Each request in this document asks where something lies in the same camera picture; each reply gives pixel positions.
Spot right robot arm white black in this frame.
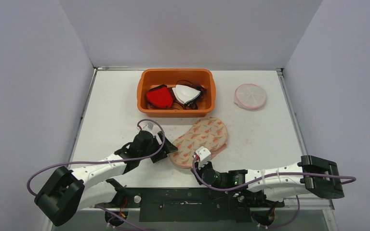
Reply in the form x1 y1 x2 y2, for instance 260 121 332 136
191 154 344 206

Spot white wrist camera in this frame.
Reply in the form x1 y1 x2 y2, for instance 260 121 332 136
194 146 211 169
138 121 154 133

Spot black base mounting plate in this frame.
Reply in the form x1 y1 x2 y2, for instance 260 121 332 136
92 187 285 224

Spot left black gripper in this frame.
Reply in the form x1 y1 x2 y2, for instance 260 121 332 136
139 132 177 163

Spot white bra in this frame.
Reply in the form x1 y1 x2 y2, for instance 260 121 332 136
172 85 202 105

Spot white mesh laundry bag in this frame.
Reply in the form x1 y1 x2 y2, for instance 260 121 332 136
234 84 267 111

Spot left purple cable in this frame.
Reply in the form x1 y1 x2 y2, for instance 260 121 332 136
26 118 167 231

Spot red bra black straps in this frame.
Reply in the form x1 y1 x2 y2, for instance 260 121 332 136
145 84 175 110

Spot orange plastic tub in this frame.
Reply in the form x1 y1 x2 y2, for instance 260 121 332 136
137 68 216 117

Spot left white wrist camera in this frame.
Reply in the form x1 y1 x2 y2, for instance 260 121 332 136
138 121 154 133

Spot aluminium front rail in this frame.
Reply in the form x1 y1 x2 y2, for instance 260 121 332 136
44 187 334 211

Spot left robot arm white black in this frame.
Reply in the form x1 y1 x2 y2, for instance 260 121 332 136
34 130 178 226

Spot floral padded bra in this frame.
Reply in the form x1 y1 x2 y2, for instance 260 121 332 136
169 117 228 169

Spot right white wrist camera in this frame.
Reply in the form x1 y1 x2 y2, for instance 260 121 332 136
194 146 211 169

